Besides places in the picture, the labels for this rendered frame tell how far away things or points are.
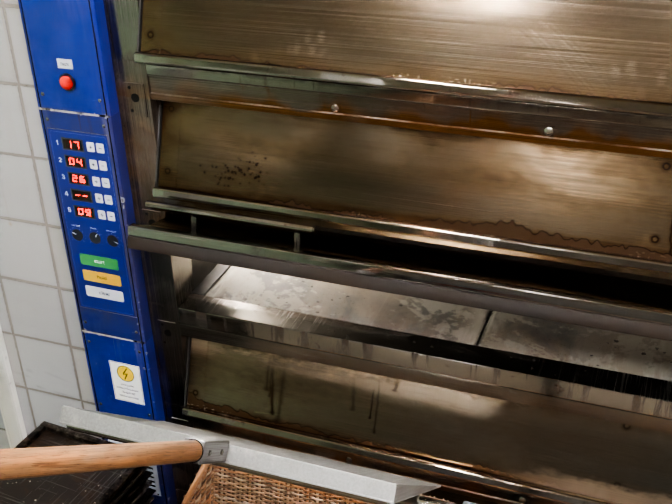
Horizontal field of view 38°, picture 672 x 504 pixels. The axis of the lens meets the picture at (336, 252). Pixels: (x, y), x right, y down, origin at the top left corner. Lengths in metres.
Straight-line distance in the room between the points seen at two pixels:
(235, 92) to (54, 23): 0.35
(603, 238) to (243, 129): 0.66
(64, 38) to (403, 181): 0.66
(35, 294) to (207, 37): 0.79
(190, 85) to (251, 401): 0.68
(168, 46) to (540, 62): 0.64
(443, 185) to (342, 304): 0.44
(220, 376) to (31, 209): 0.52
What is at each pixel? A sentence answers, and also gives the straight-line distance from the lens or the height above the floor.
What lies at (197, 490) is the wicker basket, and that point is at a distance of 2.14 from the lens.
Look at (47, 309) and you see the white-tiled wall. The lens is 2.23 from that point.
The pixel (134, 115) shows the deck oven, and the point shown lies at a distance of 1.86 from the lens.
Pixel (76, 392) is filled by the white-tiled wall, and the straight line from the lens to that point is 2.33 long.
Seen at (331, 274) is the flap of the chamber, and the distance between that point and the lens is 1.63.
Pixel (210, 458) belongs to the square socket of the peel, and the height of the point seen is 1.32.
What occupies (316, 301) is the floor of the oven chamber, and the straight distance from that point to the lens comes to 2.00.
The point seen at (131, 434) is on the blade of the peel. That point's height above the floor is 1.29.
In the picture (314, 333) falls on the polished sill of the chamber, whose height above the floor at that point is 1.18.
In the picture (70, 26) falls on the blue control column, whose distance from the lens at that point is 1.83.
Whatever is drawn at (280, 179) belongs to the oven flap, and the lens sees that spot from 1.75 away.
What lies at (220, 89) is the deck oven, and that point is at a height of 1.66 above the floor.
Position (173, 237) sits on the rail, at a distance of 1.75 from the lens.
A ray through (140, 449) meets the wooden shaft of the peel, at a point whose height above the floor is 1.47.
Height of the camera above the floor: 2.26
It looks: 30 degrees down
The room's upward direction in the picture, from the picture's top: 2 degrees counter-clockwise
